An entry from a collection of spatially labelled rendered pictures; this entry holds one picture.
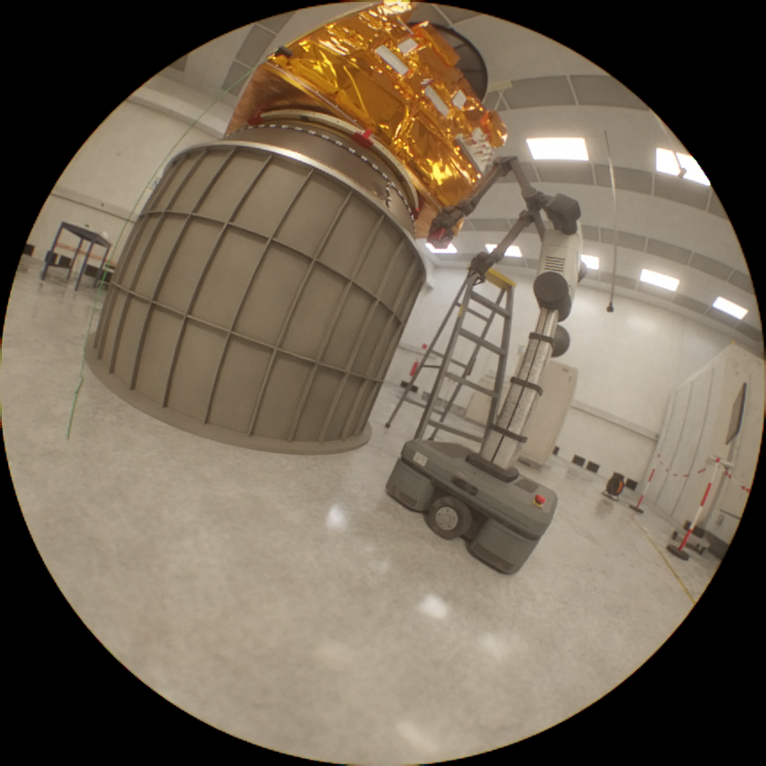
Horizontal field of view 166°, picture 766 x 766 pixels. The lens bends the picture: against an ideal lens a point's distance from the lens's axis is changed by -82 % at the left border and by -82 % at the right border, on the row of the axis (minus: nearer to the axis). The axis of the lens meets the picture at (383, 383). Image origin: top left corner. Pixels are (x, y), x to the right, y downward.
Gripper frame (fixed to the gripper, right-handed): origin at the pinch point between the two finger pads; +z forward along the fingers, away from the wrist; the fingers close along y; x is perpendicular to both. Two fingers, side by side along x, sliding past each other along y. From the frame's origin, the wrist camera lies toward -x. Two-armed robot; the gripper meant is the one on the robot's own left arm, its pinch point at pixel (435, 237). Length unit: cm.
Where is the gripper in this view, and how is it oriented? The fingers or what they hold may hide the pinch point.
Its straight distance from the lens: 144.0
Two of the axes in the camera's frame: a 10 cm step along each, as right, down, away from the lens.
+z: -6.6, 6.5, 3.8
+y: -6.5, -2.2, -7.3
